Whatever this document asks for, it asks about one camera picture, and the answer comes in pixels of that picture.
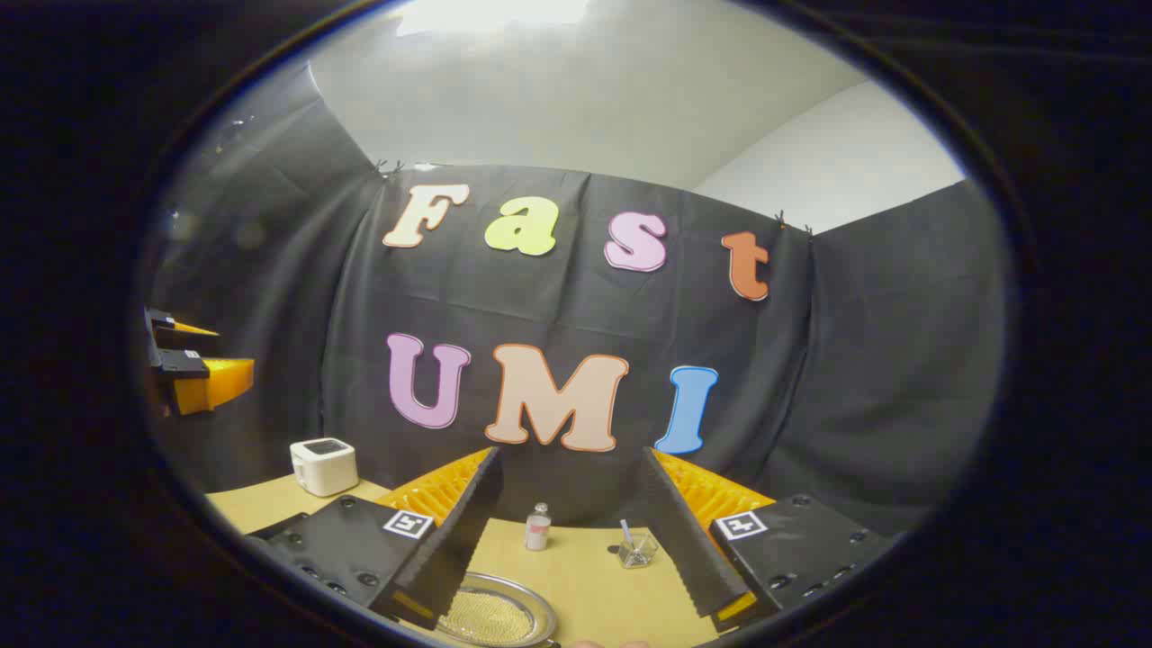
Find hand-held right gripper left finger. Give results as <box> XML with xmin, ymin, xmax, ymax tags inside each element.
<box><xmin>266</xmin><ymin>446</ymin><xmax>505</xmax><ymax>632</ymax></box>

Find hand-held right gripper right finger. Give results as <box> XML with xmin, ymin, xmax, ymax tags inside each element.
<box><xmin>641</xmin><ymin>446</ymin><xmax>903</xmax><ymax>634</ymax></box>

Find stainless steel pot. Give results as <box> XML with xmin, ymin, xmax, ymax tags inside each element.
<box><xmin>432</xmin><ymin>571</ymin><xmax>557</xmax><ymax>648</ymax></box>

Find pile of soybeans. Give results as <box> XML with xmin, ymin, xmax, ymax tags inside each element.
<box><xmin>441</xmin><ymin>589</ymin><xmax>536</xmax><ymax>644</ymax></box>

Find white toaster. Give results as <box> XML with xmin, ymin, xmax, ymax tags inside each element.
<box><xmin>290</xmin><ymin>437</ymin><xmax>359</xmax><ymax>498</ymax></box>

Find wire mesh holder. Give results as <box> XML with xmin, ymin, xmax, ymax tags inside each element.
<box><xmin>617</xmin><ymin>531</ymin><xmax>658</xmax><ymax>570</ymax></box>

